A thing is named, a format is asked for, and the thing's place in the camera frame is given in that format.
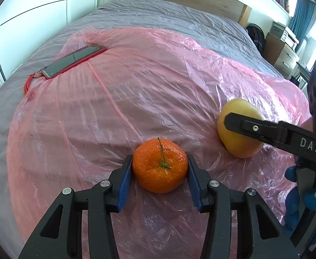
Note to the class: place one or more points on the teal curtain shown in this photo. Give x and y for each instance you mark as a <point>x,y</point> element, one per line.
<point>302,19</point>

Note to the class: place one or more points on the pink plastic sheet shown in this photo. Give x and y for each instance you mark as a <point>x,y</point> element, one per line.
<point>147,99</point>

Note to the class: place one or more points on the tangerine with stem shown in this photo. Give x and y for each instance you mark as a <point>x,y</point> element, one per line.
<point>158,167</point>

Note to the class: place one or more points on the white printer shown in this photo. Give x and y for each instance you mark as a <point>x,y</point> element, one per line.
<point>291,40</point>

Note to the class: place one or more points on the desk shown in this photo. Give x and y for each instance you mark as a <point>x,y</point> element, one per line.
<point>301,72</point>

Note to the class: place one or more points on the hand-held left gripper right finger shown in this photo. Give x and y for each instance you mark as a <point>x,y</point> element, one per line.
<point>194,183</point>

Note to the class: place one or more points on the white wardrobe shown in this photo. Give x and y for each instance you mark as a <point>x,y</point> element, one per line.
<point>39,13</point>

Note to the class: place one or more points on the black backpack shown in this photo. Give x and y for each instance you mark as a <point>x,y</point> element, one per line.
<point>256,39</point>

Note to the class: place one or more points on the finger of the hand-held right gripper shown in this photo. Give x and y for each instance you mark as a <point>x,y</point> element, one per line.
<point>255,128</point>

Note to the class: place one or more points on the apple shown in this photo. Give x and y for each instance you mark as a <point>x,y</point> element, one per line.
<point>236,144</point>

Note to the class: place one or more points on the wooden dresser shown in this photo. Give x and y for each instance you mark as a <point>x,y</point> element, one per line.
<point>279,55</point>

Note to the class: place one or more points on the grey storage box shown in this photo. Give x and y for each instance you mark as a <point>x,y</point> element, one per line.
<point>277,29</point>

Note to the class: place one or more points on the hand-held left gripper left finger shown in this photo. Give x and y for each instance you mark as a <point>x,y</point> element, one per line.
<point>124,183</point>

